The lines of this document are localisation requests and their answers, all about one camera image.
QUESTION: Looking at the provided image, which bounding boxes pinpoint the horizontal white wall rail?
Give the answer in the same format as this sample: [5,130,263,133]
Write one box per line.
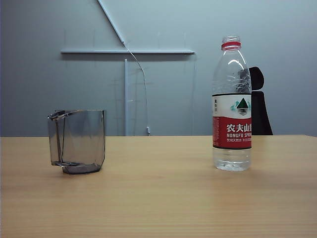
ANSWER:
[60,49,196,56]

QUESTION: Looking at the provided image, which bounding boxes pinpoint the clear red-label mineral water bottle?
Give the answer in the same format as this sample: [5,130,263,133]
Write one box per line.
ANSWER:
[211,35,253,172]

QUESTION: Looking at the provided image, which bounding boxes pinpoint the grey transparent faceted mug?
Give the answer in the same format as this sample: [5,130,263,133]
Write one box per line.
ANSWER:
[47,109,107,176]

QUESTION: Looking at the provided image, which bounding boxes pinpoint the thin white hanging cable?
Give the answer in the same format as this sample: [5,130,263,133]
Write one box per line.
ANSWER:
[125,42,151,135]

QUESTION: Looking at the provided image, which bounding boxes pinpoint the black office chair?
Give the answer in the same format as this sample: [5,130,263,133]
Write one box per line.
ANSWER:
[248,66,273,136]

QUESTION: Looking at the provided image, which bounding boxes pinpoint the diagonal white wall rail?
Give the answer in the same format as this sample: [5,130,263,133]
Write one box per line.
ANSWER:
[97,0,127,46]

